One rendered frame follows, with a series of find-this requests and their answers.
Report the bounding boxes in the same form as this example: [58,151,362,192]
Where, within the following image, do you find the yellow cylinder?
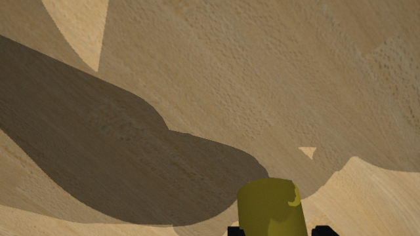
[237,178,308,236]

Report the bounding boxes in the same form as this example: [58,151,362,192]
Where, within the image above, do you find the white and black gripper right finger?
[312,226,339,236]

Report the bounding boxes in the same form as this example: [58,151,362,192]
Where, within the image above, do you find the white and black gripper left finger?
[228,226,245,236]

